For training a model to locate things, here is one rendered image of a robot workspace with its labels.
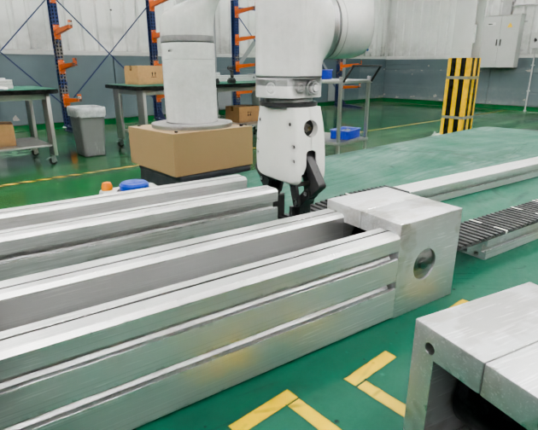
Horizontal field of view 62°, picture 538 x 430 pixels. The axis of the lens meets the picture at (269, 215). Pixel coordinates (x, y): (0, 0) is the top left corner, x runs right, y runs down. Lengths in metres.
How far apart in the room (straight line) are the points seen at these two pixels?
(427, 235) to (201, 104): 0.71
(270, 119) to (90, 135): 5.05
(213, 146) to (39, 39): 7.36
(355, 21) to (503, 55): 11.50
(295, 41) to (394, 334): 0.34
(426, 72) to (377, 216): 12.80
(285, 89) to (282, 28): 0.07
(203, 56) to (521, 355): 0.92
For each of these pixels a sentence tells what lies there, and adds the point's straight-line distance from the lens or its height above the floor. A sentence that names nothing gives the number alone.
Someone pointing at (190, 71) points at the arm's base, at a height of 1.00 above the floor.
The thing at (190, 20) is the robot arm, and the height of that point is 1.10.
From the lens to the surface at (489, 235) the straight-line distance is 0.61.
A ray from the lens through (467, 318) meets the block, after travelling 0.28.
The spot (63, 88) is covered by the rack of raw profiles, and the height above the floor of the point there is 0.66.
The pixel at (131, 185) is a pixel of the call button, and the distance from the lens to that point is 0.64.
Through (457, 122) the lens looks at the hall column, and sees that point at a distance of 7.04.
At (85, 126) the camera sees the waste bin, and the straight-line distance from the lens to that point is 5.56.
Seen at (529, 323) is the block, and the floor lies 0.87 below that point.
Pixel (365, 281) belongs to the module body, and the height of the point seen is 0.83.
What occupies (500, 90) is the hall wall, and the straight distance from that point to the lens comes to 12.35.
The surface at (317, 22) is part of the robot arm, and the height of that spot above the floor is 1.06.
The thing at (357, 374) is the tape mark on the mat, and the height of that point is 0.78.
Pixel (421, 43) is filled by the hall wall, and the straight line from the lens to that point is 13.35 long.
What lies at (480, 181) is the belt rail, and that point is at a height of 0.80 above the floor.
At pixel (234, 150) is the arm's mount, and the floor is 0.82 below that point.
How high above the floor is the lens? 1.01
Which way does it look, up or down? 18 degrees down
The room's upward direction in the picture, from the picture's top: straight up
